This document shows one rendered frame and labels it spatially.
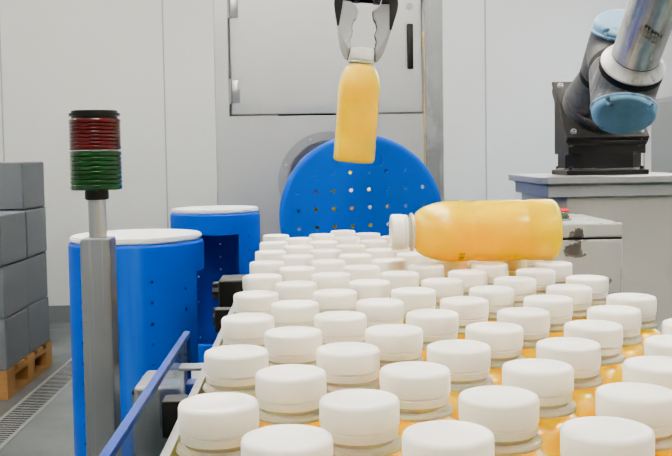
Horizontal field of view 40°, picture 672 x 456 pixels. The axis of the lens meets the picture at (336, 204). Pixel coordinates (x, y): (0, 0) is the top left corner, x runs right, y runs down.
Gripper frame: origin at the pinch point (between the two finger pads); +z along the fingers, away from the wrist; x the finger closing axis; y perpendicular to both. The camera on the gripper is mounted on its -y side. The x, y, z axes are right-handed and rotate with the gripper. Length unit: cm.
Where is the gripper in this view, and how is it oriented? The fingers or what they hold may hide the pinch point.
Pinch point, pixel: (362, 52)
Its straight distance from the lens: 149.6
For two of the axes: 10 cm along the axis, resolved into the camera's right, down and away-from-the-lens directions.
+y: -0.3, -1.0, 9.9
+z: -0.8, 9.9, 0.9
